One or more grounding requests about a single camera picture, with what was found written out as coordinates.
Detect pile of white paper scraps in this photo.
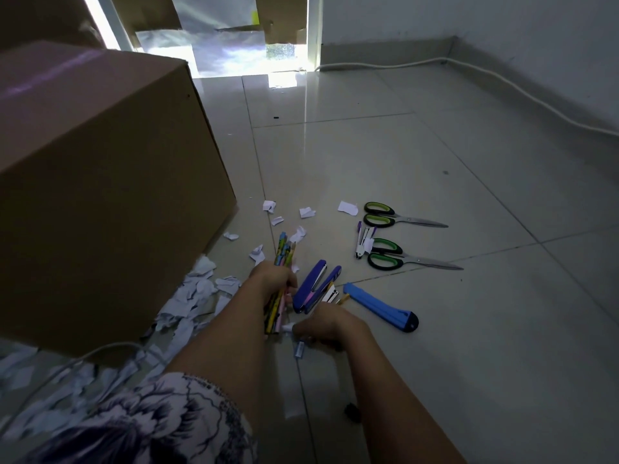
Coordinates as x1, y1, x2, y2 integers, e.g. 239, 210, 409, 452
0, 199, 360, 446

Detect blue stapler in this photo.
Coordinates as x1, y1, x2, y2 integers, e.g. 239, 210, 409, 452
291, 258, 343, 315

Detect thick white cable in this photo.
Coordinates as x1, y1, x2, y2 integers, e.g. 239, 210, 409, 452
313, 56, 619, 137

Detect brown cardboard sheet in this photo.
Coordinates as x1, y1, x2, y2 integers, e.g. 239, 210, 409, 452
254, 0, 310, 45
108, 0, 182, 33

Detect thin white cable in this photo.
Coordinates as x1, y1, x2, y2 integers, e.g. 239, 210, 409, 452
0, 340, 166, 432

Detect person's right forearm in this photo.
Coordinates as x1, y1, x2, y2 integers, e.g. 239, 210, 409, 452
337, 328, 469, 464

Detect bunch of patterned pencils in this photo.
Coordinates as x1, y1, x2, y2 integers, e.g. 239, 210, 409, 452
262, 231, 299, 337

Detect person's right hand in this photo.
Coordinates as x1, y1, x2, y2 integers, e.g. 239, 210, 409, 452
291, 303, 372, 353

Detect silver stapler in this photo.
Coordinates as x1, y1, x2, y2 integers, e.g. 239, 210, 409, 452
319, 283, 351, 307

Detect person's left hand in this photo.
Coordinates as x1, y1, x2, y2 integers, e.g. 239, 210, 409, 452
249, 260, 299, 311

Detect brown cardboard box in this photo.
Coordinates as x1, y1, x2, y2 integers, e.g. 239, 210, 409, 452
0, 0, 105, 55
0, 41, 239, 357

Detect purple and white stapler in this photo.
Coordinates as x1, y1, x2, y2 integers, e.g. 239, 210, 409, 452
355, 220, 378, 260

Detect green-handled scissors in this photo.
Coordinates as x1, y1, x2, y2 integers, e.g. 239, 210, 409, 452
362, 201, 450, 229
366, 237, 465, 273

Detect white door frame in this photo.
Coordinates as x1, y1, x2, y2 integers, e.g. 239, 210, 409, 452
81, 0, 144, 53
305, 0, 324, 73

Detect person's left forearm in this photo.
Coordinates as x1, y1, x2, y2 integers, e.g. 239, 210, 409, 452
162, 290, 292, 451

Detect blue utility knife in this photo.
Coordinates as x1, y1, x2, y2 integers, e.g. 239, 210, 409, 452
342, 282, 420, 334

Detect flattened brown cardboard box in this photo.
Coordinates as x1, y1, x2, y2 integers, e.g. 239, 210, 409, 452
0, 0, 105, 55

